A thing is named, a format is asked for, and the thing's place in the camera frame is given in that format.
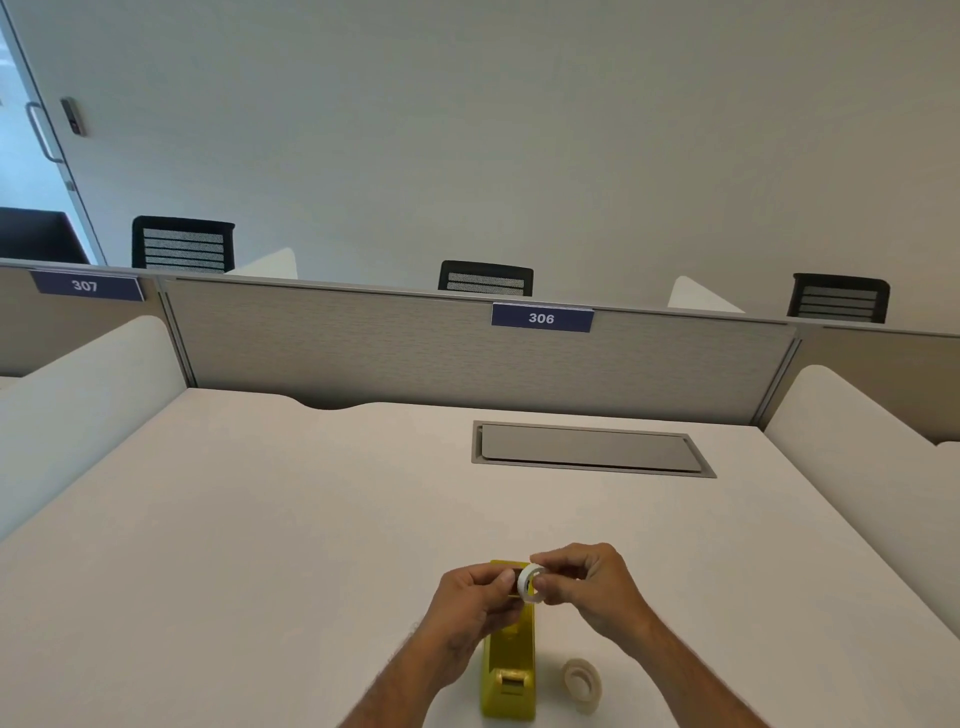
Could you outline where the person's right hand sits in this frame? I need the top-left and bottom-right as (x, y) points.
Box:
(528, 543), (659, 655)

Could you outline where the person's left hand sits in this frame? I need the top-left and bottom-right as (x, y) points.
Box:
(416, 563), (527, 689)

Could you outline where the white tape roll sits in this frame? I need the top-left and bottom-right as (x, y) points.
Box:
(515, 564), (549, 606)
(561, 658), (605, 711)

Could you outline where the person's right forearm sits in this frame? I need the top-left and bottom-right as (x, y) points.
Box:
(621, 609), (774, 728)

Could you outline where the person's left forearm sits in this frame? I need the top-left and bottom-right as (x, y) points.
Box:
(339, 636), (459, 728)

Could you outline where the yellow tape dispenser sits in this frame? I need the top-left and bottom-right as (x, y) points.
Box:
(479, 559), (539, 723)

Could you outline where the wide grey partition panel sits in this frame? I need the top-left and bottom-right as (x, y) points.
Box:
(159, 275), (801, 429)

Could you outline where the blue number sign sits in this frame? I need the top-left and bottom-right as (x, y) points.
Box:
(29, 269), (146, 303)
(490, 301), (595, 334)

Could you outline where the black mesh office chair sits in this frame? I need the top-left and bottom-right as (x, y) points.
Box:
(786, 272), (892, 326)
(131, 215), (237, 273)
(437, 259), (535, 299)

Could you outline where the white side divider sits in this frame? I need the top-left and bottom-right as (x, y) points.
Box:
(0, 314), (189, 543)
(666, 275), (747, 315)
(224, 247), (300, 281)
(762, 364), (960, 640)

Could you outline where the dark furniture behind glass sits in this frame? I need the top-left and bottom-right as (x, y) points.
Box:
(0, 207), (92, 266)

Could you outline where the glass door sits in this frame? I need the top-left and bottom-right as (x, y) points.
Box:
(0, 0), (108, 268)

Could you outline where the grey desk cable hatch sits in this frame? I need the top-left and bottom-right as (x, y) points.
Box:
(471, 420), (718, 480)

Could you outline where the metal door handle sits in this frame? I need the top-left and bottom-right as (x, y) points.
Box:
(25, 100), (68, 165)

